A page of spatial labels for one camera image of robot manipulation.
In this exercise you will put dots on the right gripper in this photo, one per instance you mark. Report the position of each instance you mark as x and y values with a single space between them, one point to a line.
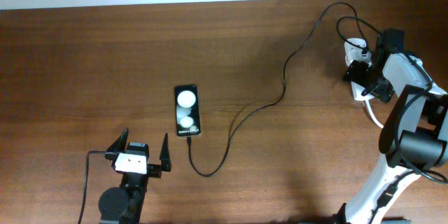
354 71

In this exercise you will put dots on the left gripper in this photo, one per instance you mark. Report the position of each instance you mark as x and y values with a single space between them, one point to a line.
155 169

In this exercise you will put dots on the black Samsung Galaxy smartphone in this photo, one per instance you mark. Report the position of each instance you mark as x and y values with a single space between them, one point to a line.
187 111

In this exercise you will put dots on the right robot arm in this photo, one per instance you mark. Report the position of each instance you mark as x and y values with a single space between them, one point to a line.
413 140

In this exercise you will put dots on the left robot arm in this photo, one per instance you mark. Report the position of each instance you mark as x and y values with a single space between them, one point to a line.
124 203

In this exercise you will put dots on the white USB charger plug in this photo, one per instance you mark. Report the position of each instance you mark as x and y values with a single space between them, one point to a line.
354 51

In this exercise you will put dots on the white power strip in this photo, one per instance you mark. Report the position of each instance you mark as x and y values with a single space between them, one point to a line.
357 89

